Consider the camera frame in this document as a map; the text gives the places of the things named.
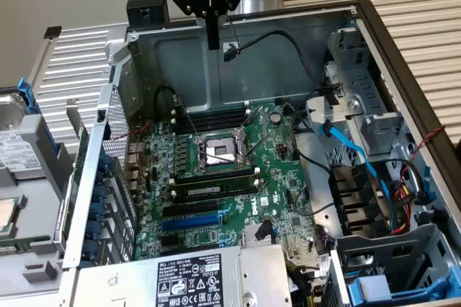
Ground blue slot retention clip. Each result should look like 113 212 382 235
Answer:
97 150 111 171
88 221 106 241
83 245 102 263
90 198 109 221

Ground green RAM stick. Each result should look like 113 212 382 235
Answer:
0 236 50 252

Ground long black expansion slot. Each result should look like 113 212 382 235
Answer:
161 200 220 218

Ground black box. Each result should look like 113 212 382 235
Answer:
126 0 170 29

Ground silver CPU chip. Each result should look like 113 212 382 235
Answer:
0 195 21 232

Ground coloured power wire bundle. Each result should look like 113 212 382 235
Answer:
387 177 415 238

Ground black angled SATA plug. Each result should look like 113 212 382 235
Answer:
254 219 274 241

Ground blue disk carrier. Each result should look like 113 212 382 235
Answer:
347 267 461 303

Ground black SATA wire with plug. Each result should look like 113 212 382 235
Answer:
223 29 343 106

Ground red black twisted wire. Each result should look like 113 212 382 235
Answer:
398 125 447 187
107 122 152 142

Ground black looped panel wire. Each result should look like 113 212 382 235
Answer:
292 184 336 217

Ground silver power supply unit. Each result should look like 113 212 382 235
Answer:
77 244 292 307

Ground CPU socket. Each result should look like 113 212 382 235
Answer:
192 128 253 174

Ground thin socket locking lever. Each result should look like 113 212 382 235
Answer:
174 94 199 135

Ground silver chipset heatsink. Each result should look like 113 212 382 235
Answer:
241 223 275 249

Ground silver socket locking lever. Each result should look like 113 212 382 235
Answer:
201 151 249 169

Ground green Dell motherboard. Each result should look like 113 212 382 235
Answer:
124 101 325 261

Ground black case fan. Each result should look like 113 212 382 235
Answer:
329 162 388 241

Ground blue expansion slot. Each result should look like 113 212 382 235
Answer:
161 212 223 233

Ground short black looped wire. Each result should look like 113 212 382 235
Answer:
153 85 183 115

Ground thin black string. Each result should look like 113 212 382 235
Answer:
225 14 241 50

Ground grey disk bay cage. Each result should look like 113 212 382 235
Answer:
333 222 461 307

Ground hard disk in blue carrier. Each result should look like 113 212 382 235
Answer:
0 76 61 180

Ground short black expansion slot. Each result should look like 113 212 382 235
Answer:
161 234 182 250

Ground blue SATA wire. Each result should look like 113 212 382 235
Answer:
318 118 393 202

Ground grey plastic parts rack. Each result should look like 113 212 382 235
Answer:
0 114 79 293

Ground black fan wire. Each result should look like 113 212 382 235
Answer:
290 103 332 173

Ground open grey PC case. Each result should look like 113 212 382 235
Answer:
59 0 461 307

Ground black table corner cap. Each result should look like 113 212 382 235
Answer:
43 25 63 40

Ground silver metal drive bay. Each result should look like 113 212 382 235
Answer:
323 27 410 159

